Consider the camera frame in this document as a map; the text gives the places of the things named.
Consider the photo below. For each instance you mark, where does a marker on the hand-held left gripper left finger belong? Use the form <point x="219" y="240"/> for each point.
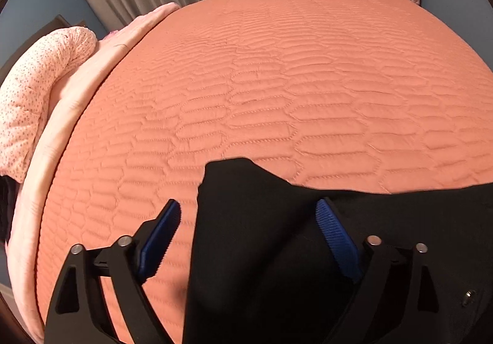
<point x="161" y="240"/>

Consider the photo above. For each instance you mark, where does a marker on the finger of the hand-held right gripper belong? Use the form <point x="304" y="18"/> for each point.
<point x="468" y="296"/>

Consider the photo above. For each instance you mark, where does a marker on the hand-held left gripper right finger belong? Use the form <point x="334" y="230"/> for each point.
<point x="335" y="236"/>

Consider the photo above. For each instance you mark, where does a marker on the black pants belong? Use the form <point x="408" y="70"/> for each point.
<point x="269" y="251"/>

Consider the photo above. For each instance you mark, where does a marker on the black cloth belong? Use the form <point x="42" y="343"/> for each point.
<point x="5" y="209"/>

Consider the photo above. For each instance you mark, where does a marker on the light pink blanket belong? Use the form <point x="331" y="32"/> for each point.
<point x="77" y="105"/>

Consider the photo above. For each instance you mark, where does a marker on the pink quilted bedspread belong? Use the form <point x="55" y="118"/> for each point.
<point x="289" y="70"/>

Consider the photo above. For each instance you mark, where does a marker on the floral pink pillow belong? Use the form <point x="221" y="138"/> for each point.
<point x="34" y="90"/>

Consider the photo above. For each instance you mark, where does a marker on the grey headboard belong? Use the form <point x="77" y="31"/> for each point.
<point x="57" y="22"/>

